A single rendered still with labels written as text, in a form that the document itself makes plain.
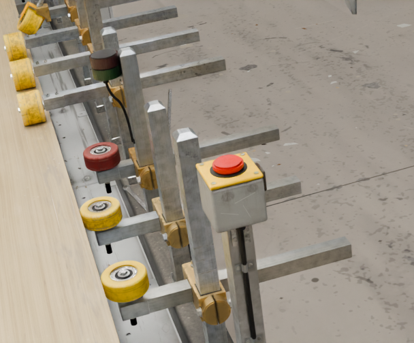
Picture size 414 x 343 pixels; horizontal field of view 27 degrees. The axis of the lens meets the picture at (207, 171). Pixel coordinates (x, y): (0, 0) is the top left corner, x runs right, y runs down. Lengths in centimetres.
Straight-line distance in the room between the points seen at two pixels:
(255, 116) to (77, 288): 273
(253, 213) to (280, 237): 209
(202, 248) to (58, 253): 30
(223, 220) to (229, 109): 316
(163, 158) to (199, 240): 25
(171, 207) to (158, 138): 15
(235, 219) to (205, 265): 37
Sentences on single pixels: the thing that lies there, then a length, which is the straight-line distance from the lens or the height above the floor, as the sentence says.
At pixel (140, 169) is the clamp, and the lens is 189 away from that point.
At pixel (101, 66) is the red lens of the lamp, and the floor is 112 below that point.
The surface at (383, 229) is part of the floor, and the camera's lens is 319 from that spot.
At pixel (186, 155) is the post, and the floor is 113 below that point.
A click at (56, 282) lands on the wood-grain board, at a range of 151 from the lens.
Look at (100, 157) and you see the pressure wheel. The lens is 189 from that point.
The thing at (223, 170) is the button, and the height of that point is 123.
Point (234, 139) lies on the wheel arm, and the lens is 198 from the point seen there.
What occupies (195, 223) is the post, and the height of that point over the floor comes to 100.
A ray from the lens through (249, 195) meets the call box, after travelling 107.
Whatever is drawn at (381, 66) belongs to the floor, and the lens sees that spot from 458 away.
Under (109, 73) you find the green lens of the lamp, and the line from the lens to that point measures 178.
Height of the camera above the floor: 173
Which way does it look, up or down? 28 degrees down
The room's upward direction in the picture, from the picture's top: 8 degrees counter-clockwise
